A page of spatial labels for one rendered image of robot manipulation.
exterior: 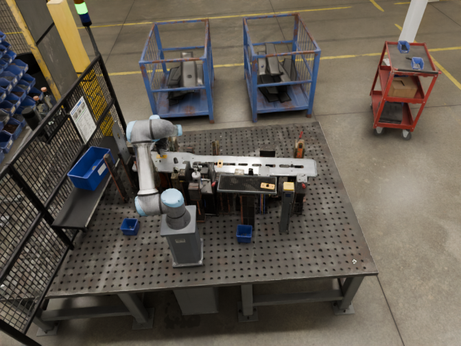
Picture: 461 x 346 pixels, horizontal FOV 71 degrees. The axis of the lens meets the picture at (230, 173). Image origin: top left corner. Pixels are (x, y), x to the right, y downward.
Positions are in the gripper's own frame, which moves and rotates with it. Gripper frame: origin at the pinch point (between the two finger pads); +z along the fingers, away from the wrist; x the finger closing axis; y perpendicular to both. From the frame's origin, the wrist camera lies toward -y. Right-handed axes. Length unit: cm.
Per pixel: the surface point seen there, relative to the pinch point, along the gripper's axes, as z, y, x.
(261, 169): -10, 78, -21
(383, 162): 99, 216, 108
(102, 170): -5.5, -35.6, -25.1
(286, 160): 1, 96, 0
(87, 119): -24, -55, 10
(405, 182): 98, 233, 78
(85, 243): 33, -47, -62
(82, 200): 0, -42, -49
